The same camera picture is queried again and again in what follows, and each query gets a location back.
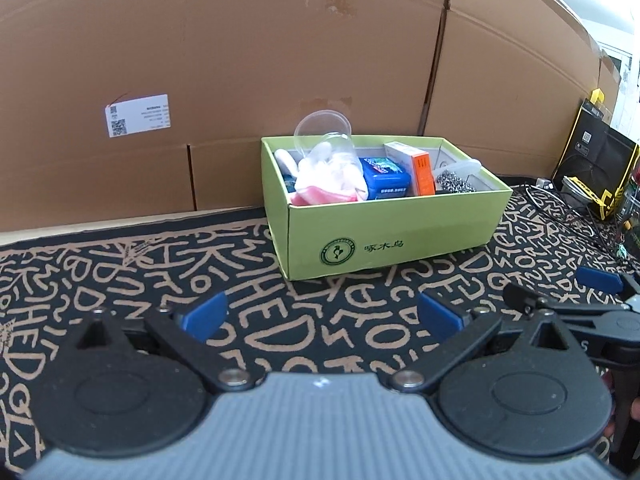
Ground steel wool scourer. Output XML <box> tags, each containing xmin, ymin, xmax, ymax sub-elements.
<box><xmin>434</xmin><ymin>169</ymin><xmax>478</xmax><ymax>194</ymax></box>

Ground blue floss container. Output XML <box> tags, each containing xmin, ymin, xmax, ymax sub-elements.
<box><xmin>359</xmin><ymin>157</ymin><xmax>411</xmax><ymax>200</ymax></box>

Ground white pink cuffed glove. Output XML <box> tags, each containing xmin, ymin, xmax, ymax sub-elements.
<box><xmin>273</xmin><ymin>140</ymin><xmax>369</xmax><ymax>207</ymax></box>

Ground clear plastic cup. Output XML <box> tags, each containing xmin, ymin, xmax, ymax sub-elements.
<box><xmin>293</xmin><ymin>110</ymin><xmax>361</xmax><ymax>169</ymax></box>

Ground white orange medicine box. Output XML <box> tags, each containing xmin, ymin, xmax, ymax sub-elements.
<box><xmin>384</xmin><ymin>141</ymin><xmax>436</xmax><ymax>196</ymax></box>

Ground person right hand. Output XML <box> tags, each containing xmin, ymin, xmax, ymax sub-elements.
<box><xmin>604</xmin><ymin>396</ymin><xmax>639</xmax><ymax>462</ymax></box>

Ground black patterned letter mat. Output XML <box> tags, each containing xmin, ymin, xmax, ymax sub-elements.
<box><xmin>1</xmin><ymin>185</ymin><xmax>624</xmax><ymax>472</ymax></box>

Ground black yellow box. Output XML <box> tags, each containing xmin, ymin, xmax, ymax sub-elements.
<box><xmin>551</xmin><ymin>88</ymin><xmax>639</xmax><ymax>220</ymax></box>

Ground green storage box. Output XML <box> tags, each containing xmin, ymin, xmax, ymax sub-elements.
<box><xmin>262</xmin><ymin>136</ymin><xmax>512</xmax><ymax>281</ymax></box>

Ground white shipping label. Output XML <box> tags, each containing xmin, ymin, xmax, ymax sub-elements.
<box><xmin>104</xmin><ymin>94</ymin><xmax>171</xmax><ymax>138</ymax></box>

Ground large cardboard box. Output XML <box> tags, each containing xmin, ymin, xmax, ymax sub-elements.
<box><xmin>1</xmin><ymin>0</ymin><xmax>620</xmax><ymax>231</ymax></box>

